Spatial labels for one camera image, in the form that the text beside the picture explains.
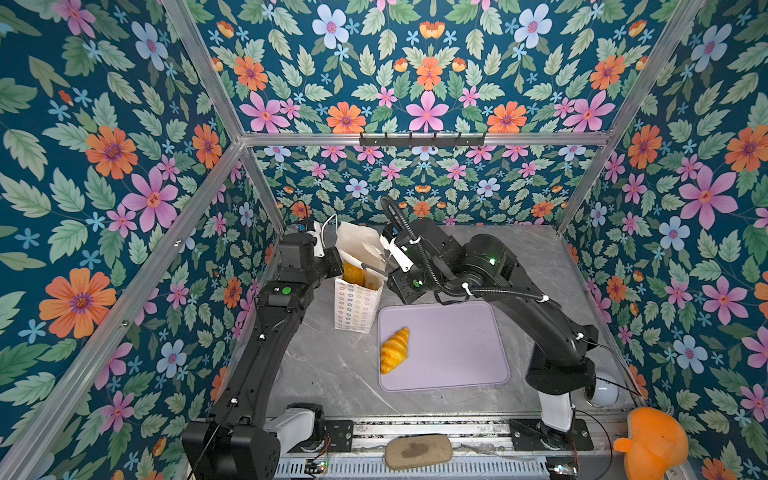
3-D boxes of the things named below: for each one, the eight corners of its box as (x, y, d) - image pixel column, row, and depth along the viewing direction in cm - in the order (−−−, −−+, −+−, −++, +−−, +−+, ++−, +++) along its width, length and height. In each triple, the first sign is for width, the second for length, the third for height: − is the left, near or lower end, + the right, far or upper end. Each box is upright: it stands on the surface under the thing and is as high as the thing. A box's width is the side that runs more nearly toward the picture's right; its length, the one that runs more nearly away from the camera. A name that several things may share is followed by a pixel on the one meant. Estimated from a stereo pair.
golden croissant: (380, 374, 85) (379, 369, 82) (383, 332, 93) (382, 327, 90) (408, 374, 85) (408, 369, 82) (408, 332, 93) (408, 327, 90)
